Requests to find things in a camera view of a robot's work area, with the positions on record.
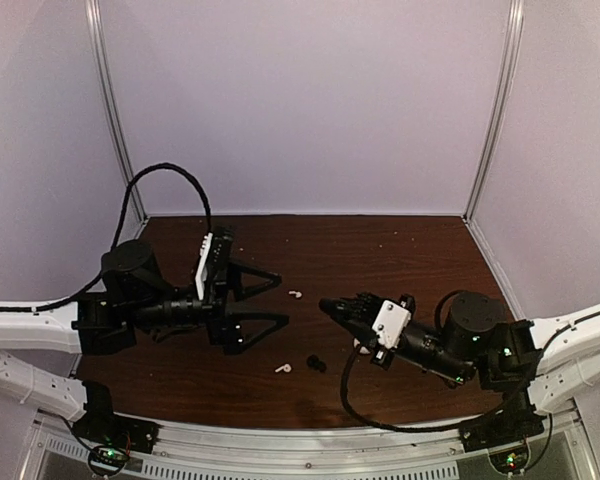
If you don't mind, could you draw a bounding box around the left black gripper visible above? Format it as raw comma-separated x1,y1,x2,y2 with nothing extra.
128,256,290,355

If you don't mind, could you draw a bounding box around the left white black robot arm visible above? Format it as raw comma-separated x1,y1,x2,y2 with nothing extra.
0,227,289,444

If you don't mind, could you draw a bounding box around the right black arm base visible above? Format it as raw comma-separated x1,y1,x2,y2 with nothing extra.
459,391,545,452

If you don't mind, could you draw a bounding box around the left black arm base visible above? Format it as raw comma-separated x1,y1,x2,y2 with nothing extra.
72,381,159,454

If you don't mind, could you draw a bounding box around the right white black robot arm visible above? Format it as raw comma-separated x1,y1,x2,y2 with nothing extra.
319,290,600,442

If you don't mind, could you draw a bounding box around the black earbud pair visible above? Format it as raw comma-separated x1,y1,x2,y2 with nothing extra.
306,354,327,373

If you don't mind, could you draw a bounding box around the white earbud near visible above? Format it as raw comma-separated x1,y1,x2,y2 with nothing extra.
274,363,292,374

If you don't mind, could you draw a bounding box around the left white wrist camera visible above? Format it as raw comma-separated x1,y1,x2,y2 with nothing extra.
193,232,214,301

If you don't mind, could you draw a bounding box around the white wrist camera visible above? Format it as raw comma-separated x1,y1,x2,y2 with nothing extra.
193,232,214,301
372,300,412,350

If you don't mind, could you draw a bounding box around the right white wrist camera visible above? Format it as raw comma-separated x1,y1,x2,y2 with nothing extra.
372,300,412,350

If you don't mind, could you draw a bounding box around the right black braided cable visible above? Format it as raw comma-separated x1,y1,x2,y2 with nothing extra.
338,349,511,434

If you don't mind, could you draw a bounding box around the black braided cable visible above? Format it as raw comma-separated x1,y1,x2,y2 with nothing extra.
338,349,511,434
29,162,214,316

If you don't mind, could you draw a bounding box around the left black braided cable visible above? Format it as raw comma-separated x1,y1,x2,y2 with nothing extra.
29,162,214,316

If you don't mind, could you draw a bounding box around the front aluminium rail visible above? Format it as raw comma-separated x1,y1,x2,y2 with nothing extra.
29,394,600,480

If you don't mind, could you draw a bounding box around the left aluminium frame post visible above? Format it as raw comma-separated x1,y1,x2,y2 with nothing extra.
83,0,149,224

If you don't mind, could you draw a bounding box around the aluminium frame post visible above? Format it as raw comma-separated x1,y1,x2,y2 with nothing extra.
463,0,525,224
83,0,149,224

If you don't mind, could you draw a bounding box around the right aluminium frame post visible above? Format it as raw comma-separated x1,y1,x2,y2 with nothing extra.
463,0,525,224

